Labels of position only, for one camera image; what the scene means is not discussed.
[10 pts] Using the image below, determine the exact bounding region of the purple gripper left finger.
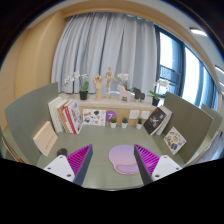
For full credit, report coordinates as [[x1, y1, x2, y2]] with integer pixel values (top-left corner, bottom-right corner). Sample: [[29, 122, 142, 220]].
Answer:
[[44, 144, 93, 186]]

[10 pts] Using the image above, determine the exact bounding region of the red white book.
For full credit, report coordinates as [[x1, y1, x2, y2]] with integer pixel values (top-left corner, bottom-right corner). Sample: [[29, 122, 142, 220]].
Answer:
[[64, 99, 83, 134]]

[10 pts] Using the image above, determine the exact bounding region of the small potted plant right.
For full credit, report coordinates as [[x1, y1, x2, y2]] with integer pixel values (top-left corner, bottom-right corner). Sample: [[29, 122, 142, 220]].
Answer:
[[136, 117, 143, 129]]

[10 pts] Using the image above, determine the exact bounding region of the green right partition panel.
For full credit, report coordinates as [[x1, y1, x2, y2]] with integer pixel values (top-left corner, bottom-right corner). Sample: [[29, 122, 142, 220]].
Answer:
[[163, 92, 213, 167]]

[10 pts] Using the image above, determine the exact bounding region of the beige wooden book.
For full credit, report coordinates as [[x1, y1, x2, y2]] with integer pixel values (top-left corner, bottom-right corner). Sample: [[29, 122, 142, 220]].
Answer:
[[33, 121, 58, 156]]

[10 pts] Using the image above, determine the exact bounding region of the white orchid right pot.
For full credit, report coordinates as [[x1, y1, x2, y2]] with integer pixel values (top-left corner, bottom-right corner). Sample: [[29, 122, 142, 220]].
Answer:
[[149, 80, 170, 106]]

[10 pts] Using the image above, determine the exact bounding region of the brown book upright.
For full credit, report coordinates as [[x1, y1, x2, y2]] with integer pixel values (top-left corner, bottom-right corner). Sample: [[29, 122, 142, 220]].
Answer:
[[56, 99, 73, 134]]

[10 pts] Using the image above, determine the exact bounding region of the pink wooden horse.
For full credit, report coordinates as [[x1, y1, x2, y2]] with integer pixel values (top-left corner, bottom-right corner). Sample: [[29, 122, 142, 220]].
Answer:
[[117, 85, 131, 102]]

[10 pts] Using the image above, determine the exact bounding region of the colourful sticker card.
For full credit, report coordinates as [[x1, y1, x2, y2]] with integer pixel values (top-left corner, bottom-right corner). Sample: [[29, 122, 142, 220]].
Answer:
[[164, 127, 186, 155]]

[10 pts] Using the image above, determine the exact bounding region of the purple number seven sign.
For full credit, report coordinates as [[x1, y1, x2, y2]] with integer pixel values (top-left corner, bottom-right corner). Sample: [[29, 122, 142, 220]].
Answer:
[[106, 110, 117, 122]]

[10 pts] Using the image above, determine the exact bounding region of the black book leaning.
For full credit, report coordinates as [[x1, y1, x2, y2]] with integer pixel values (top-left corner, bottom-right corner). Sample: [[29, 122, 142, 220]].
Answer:
[[144, 107, 166, 135]]

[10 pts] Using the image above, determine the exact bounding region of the picture card on shelf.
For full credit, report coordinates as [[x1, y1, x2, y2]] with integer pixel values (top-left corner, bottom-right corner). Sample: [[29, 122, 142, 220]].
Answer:
[[83, 109, 106, 126]]

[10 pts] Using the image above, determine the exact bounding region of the purple mouse pad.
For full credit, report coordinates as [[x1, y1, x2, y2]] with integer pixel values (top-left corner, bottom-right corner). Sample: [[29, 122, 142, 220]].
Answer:
[[108, 144, 139, 175]]

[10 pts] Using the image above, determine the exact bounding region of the wooden shelf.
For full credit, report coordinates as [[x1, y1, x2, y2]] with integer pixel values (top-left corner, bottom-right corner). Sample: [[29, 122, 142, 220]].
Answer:
[[59, 93, 155, 125]]

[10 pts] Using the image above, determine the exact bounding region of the white book upright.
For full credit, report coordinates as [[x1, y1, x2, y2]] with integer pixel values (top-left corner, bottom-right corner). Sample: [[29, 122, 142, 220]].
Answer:
[[48, 97, 64, 133]]

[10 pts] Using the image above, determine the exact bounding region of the green left partition panel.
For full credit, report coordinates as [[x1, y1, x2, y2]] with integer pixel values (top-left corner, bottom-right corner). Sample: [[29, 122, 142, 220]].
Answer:
[[5, 83, 58, 165]]

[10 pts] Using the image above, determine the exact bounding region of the white book under black book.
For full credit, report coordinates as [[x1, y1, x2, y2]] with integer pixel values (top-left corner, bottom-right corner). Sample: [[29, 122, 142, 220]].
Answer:
[[156, 105, 173, 135]]

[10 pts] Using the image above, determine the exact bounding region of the small potted plant middle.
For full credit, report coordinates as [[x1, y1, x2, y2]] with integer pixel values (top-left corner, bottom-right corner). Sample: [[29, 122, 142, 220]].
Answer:
[[121, 117, 128, 128]]

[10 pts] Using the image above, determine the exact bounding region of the small potted plant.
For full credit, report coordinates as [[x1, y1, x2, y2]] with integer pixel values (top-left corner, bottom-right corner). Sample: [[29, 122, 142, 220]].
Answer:
[[136, 117, 143, 129], [110, 117, 117, 128], [121, 117, 128, 128]]

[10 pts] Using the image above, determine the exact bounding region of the dark wooden horse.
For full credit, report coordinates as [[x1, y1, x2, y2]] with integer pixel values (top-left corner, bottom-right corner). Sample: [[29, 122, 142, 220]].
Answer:
[[133, 88, 145, 100]]

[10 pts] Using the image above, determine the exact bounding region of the white orchid behind horse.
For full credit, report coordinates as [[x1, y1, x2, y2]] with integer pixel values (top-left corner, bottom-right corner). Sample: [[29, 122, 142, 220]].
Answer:
[[117, 73, 129, 89]]

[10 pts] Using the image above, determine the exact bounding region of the green partition panel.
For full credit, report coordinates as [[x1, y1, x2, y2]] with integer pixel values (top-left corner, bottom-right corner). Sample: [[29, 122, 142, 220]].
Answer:
[[5, 83, 58, 165], [163, 92, 213, 167]]

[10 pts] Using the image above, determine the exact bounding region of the wooden mannequin figure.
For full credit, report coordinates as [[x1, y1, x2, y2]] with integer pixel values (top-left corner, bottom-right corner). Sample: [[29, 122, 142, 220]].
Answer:
[[105, 67, 116, 91]]

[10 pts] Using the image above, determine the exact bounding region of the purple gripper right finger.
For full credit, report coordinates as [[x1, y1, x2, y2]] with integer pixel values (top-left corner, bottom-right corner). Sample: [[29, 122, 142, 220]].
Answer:
[[134, 144, 181, 185]]

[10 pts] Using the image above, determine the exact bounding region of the black computer mouse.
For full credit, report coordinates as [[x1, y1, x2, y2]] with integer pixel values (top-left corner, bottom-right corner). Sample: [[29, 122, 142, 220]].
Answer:
[[57, 148, 68, 156]]

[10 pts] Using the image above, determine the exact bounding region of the grey curtain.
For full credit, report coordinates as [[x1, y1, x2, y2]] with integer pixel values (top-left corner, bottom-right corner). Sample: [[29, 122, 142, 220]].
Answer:
[[51, 12, 157, 93]]

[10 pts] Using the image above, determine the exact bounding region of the white orchid black pot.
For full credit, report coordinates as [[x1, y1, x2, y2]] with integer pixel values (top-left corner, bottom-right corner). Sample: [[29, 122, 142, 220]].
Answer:
[[64, 71, 89, 100]]

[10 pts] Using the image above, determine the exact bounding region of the small potted plant left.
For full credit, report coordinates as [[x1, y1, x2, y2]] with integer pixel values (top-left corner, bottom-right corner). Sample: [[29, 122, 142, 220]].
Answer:
[[110, 117, 117, 128]]

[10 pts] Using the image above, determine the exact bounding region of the wooden hand model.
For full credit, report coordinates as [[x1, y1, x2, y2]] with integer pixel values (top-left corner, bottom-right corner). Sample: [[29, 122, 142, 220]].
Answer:
[[93, 74, 104, 101]]

